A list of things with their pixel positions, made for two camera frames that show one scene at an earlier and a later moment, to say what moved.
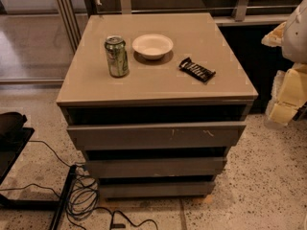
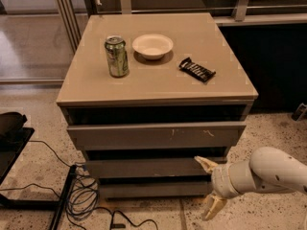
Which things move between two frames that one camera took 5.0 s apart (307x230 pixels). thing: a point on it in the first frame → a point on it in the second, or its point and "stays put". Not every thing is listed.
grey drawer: (134, 167) stays put
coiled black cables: (82, 194) stays put
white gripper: (295, 37) → (221, 178)
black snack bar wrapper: (197, 71) stays put
